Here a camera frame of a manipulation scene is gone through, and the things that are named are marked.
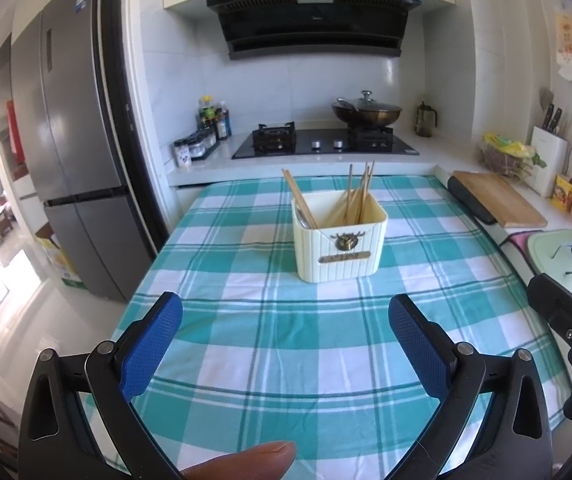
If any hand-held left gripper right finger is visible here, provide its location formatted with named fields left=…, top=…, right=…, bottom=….
left=387, top=294, right=554, bottom=480

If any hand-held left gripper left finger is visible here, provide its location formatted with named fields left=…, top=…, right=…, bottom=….
left=17, top=291, right=184, bottom=480

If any cream utensil holder box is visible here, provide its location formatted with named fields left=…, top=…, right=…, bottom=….
left=291, top=192, right=389, bottom=285

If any person's left hand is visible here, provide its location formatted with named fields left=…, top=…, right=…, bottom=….
left=181, top=440, right=298, bottom=480

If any green plastic cutting board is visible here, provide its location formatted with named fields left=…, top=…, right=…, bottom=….
left=526, top=229, right=572, bottom=321

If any yellow packet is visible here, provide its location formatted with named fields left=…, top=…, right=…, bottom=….
left=552, top=174, right=572, bottom=211

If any pink cloth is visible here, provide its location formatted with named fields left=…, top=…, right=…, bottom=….
left=506, top=230, right=534, bottom=273

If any white knife block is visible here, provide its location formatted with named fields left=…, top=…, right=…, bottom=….
left=528, top=125, right=569, bottom=198

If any wooden cutting board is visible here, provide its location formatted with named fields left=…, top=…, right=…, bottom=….
left=452, top=170, right=548, bottom=228

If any teal plaid tablecloth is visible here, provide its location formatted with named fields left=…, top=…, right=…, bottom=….
left=78, top=175, right=572, bottom=480

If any yellow cardboard box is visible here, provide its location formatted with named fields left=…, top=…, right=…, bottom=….
left=36, top=232, right=87, bottom=291

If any black rolled mat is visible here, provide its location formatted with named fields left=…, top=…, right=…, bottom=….
left=438, top=170, right=498, bottom=226

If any grey refrigerator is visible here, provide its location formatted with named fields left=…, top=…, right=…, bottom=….
left=10, top=0, right=132, bottom=303

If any dark glass kettle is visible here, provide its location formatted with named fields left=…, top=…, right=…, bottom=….
left=415, top=101, right=439, bottom=138

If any hanging printed bag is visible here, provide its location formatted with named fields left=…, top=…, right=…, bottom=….
left=555, top=10, right=572, bottom=81

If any black glass cooktop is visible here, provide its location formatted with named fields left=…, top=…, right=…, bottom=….
left=231, top=127, right=421, bottom=160

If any dark wok with lid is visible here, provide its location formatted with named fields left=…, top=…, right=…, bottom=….
left=331, top=91, right=403, bottom=128

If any oil bottle yellow cap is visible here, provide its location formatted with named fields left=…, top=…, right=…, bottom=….
left=200, top=96, right=216, bottom=131

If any red hanging cloth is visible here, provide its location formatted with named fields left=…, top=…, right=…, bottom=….
left=6, top=101, right=24, bottom=166

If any black range hood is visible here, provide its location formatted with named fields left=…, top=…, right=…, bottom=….
left=206, top=0, right=422, bottom=61

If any wire fruit basket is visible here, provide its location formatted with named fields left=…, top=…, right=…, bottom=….
left=478, top=142, right=534, bottom=178

